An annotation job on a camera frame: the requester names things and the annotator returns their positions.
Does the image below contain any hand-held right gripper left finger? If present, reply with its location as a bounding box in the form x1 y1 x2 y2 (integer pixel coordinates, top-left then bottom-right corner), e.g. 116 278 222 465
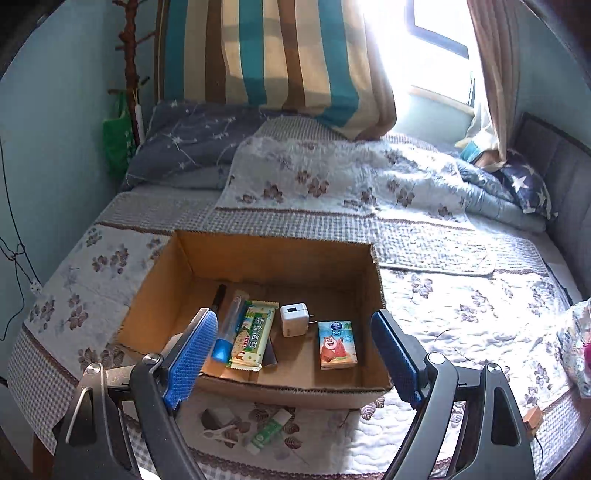
52 308 219 480

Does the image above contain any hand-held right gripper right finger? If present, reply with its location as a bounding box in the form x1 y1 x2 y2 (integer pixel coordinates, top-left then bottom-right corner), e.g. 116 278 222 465
370 310 536 480

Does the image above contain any clear tube with blue cap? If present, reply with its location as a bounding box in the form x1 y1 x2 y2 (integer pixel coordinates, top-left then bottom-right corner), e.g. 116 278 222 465
211 291 250 363

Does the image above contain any green yellow snack packet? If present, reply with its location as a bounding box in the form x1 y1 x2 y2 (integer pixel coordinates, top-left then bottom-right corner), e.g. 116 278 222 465
226 300 280 371

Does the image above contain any cartoon bear tissue pack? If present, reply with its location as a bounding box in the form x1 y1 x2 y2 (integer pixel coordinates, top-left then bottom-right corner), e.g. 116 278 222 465
318 320 358 370

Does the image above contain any white charger plug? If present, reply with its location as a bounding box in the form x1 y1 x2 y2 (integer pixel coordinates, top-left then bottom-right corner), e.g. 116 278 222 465
280 302 317 339

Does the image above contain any brown cardboard box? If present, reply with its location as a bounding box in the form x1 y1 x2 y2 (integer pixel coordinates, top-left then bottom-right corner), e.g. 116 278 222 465
115 229 393 410

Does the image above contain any patchwork floral bedspread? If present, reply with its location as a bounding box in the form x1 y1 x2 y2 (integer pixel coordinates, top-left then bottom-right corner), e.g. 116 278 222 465
7 191 591 480

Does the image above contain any small green white tube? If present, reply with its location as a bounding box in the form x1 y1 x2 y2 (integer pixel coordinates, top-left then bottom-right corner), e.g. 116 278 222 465
249 408 294 450

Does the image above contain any small wooden cube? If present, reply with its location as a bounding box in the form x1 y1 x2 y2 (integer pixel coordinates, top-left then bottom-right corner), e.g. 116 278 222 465
523 405 542 437

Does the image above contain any printed plastic bag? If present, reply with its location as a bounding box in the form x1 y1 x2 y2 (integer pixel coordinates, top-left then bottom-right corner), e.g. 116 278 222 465
558 298 591 398

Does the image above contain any grey folded duvet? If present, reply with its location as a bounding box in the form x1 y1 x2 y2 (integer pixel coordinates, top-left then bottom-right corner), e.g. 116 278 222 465
455 159 548 234

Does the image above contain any folded floral quilt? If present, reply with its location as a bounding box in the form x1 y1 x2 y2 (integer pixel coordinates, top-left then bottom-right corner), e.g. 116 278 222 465
215 115 497 278

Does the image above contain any navy star pillow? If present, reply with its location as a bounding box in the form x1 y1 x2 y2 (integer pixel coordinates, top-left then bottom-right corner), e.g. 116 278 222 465
496 150 555 217

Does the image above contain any dark starry quilt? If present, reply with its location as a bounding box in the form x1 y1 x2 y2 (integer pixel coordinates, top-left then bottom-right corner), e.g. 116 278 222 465
121 100 278 192

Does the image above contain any teal orange cloth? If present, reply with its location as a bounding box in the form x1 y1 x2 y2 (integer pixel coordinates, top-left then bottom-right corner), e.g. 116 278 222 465
455 138 504 174

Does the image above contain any green shopping bag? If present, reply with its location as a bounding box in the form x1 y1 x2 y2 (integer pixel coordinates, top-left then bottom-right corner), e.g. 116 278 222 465
102 92 139 178

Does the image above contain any grey padded headboard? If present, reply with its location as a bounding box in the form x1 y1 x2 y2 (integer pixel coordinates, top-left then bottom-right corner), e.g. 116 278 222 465
508 111 591 305

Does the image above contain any beige curtain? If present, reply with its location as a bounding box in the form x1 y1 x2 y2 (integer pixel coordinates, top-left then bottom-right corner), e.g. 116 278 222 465
466 0 520 162

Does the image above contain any wooden coat rack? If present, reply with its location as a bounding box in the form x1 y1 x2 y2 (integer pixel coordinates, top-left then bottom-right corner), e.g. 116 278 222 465
108 0 151 139

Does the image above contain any striped teal brown curtain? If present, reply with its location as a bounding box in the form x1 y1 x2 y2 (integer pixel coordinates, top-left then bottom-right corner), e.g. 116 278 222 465
154 0 398 141

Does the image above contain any window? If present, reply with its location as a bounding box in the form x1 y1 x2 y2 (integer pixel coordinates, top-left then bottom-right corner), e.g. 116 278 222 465
369 0 481 121

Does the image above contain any twisted black cable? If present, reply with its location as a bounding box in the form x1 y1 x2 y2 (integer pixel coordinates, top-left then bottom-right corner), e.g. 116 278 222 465
0 138 26 259

